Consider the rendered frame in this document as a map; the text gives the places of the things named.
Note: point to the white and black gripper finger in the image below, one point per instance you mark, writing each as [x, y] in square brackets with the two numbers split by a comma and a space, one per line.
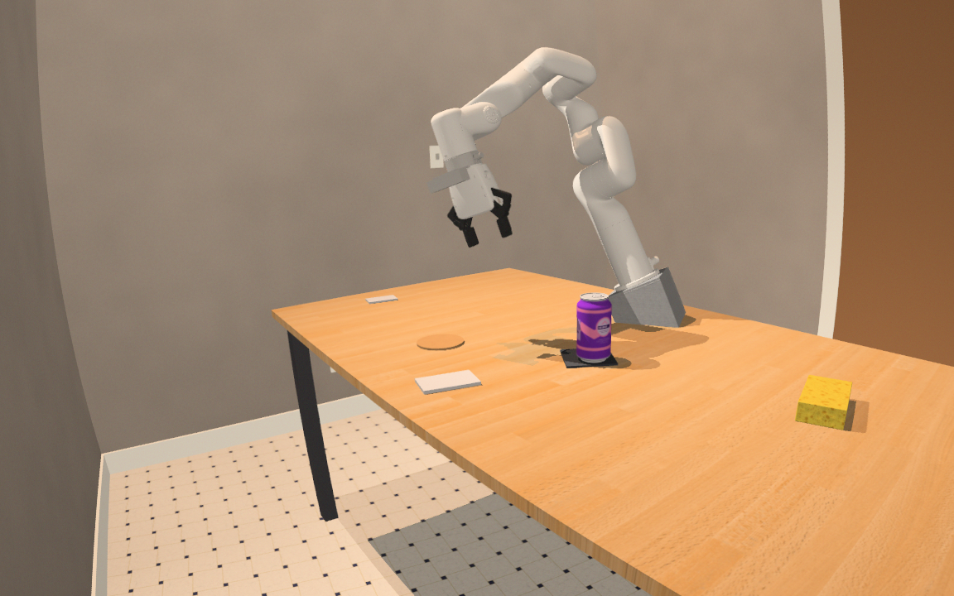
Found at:
[464, 224]
[502, 212]

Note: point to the dark grey square slate coaster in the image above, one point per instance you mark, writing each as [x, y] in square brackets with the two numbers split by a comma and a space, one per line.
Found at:
[572, 361]

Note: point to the purple drink can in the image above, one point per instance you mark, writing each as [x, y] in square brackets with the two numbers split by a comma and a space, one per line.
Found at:
[593, 327]

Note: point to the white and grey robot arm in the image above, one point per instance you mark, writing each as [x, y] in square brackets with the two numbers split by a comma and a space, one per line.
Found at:
[457, 129]

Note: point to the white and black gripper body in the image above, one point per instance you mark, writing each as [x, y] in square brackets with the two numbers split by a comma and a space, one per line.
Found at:
[469, 198]

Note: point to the yellow sponge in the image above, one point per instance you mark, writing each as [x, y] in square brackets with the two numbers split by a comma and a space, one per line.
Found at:
[824, 401]

